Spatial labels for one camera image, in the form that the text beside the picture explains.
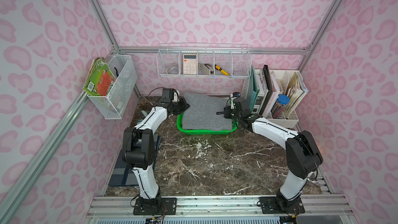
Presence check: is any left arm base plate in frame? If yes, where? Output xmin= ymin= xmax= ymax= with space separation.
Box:
xmin=133 ymin=197 xmax=177 ymax=216

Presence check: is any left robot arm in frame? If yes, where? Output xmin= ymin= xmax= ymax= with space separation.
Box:
xmin=122 ymin=88 xmax=190 ymax=203

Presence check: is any dark grey plaid scarf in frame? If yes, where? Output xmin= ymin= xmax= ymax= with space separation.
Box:
xmin=108 ymin=135 xmax=162 ymax=187

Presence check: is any blue lid pencil jar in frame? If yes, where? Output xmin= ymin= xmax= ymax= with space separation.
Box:
xmin=271 ymin=94 xmax=290 ymax=119

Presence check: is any pink calculator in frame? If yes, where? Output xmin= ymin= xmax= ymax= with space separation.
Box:
xmin=182 ymin=54 xmax=198 ymax=75

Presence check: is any green plastic basket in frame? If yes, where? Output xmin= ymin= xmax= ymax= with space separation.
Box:
xmin=176 ymin=114 xmax=238 ymax=135

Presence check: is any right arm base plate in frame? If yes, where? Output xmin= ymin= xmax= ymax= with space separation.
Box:
xmin=257 ymin=197 xmax=306 ymax=215

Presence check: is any yellow black utility knife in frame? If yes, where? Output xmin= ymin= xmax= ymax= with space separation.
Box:
xmin=215 ymin=65 xmax=230 ymax=76

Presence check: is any teal file folder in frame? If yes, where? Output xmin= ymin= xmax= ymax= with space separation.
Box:
xmin=245 ymin=65 xmax=260 ymax=112

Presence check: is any stack of magazines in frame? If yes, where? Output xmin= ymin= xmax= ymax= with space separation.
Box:
xmin=281 ymin=71 xmax=309 ymax=117

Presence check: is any black book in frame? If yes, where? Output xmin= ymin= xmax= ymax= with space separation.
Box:
xmin=260 ymin=65 xmax=274 ymax=117

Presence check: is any grey stapler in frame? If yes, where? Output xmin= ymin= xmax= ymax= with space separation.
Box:
xmin=199 ymin=63 xmax=214 ymax=76

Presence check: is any white desk file organizer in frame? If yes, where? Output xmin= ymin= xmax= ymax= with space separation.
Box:
xmin=241 ymin=69 xmax=299 ymax=129

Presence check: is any white wire wall shelf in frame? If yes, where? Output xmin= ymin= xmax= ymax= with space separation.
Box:
xmin=156 ymin=46 xmax=252 ymax=78

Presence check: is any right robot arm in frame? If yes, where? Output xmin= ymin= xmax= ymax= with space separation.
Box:
xmin=224 ymin=92 xmax=323 ymax=207

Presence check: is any white mesh wall basket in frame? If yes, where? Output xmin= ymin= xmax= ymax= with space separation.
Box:
xmin=87 ymin=55 xmax=138 ymax=120

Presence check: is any metal bowl on shelf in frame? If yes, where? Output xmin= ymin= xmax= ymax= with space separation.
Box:
xmin=166 ymin=66 xmax=179 ymax=75

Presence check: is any plain grey scarf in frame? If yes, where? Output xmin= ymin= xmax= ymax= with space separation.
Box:
xmin=181 ymin=93 xmax=233 ymax=131

